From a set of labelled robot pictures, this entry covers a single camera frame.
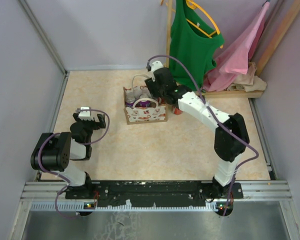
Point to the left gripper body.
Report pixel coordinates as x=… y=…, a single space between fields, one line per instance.
x=90 y=125

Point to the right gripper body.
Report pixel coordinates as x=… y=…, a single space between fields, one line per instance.
x=155 y=91

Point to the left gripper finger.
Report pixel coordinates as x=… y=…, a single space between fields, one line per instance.
x=101 y=121
x=75 y=116

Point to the red cola can front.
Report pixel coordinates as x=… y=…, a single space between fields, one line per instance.
x=176 y=110

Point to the red cola can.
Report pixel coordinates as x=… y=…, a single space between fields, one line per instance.
x=176 y=110
x=160 y=101

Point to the purple soda can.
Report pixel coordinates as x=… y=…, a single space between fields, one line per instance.
x=130 y=99
x=144 y=100

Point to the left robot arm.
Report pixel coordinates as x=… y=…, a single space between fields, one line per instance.
x=55 y=153

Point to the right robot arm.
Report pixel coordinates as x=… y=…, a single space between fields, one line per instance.
x=227 y=148

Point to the canvas tote bag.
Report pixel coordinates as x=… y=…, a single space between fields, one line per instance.
x=142 y=115

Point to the green tank top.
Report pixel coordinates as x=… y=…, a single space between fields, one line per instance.
x=198 y=62

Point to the pink shirt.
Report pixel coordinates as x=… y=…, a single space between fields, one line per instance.
x=234 y=60

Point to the beige cloth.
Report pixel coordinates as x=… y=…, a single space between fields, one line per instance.
x=248 y=82

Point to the yellow clothes hanger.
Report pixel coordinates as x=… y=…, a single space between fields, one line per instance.
x=192 y=27

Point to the wooden clothes rack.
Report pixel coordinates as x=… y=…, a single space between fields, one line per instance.
x=270 y=49

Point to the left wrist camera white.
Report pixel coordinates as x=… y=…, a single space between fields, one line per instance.
x=84 y=113

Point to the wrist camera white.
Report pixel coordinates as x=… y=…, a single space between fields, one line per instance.
x=84 y=113
x=152 y=67

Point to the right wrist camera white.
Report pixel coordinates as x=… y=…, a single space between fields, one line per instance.
x=152 y=67

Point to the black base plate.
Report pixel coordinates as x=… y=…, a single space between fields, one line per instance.
x=169 y=193

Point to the white cable duct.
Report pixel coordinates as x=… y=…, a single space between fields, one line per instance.
x=64 y=206

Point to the aluminium rail frame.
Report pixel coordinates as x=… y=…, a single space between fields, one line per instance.
x=255 y=190

